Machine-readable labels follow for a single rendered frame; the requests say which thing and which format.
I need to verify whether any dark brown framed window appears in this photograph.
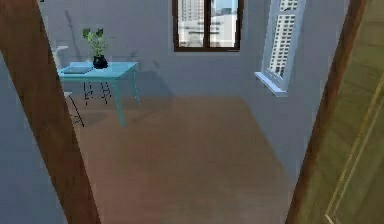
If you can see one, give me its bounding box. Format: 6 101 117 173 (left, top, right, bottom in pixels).
171 0 245 53

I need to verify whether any turquoise table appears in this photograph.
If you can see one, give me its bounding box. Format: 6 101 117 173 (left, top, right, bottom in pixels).
57 61 141 128

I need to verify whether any white framed window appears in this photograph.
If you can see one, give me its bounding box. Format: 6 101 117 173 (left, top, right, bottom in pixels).
254 0 307 98

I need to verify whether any green plant in black pot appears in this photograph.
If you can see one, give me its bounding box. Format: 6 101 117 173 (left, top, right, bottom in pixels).
82 27 109 70

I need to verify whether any pale blue flat book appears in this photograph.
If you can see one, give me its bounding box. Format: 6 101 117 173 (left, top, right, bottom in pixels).
62 65 94 75

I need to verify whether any olive green room door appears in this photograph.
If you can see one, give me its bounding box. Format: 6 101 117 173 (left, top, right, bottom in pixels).
294 0 384 224

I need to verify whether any brown wooden door frame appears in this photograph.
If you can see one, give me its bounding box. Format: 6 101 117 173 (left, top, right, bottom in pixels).
0 0 368 224

